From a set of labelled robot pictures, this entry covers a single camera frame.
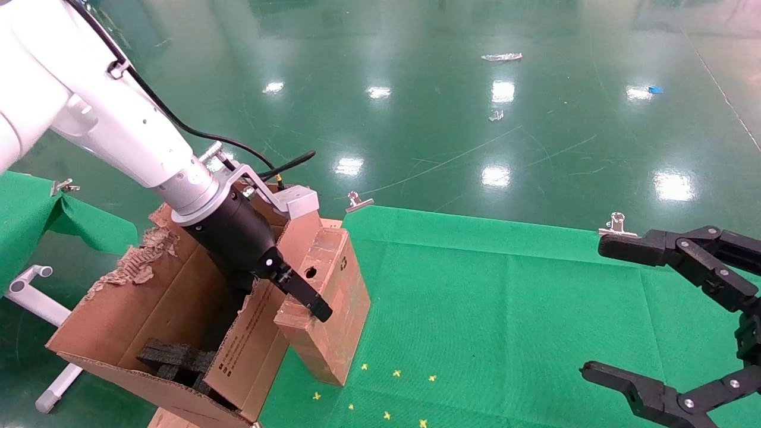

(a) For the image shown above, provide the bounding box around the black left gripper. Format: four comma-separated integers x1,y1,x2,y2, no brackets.
172,193,332,323

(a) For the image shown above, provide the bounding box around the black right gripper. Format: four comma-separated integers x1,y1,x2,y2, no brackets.
581,226,761,428

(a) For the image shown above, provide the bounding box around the small brown cardboard box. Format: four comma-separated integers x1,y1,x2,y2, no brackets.
273,219,371,387

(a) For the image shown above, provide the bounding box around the large open cardboard carton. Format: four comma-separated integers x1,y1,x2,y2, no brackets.
46,178,345,428

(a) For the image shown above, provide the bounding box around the black foam insert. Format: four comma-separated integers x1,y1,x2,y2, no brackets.
137,338,218,394

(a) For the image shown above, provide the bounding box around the large green table cloth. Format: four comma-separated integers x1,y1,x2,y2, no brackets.
259,205,761,428

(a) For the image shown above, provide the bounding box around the white tubular table leg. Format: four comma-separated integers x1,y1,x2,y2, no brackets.
6,265,84,414

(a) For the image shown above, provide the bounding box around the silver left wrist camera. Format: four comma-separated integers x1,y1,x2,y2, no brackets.
223,162,320,219

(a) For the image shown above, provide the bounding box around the black cable with yellow tag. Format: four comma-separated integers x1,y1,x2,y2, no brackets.
262,150,317,190

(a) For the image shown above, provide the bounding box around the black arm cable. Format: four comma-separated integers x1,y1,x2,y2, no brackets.
62,0,283,191

